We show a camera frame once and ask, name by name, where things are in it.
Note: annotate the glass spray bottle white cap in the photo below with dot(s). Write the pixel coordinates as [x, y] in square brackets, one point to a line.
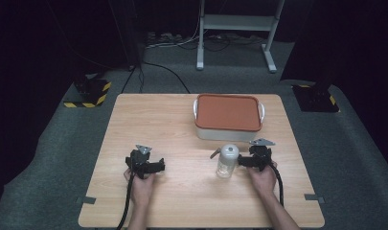
[226, 161]

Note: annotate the white metal stand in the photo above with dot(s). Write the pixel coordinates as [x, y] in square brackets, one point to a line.
[236, 23]

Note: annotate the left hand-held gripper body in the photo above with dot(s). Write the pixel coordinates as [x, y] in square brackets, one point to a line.
[138, 159]

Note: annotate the person's left hand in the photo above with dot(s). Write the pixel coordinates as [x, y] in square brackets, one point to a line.
[142, 188]

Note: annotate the person's right hand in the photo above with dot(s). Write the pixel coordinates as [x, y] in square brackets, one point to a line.
[263, 180]

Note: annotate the grey tape strip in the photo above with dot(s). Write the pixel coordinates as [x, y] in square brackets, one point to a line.
[86, 200]
[314, 198]

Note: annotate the white storage box orange lid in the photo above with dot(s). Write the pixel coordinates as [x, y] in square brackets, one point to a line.
[227, 112]

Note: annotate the black base yellow striped edge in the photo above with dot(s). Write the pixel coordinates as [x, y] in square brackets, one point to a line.
[92, 91]
[316, 99]

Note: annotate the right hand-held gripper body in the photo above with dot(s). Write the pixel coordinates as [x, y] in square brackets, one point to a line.
[262, 155]

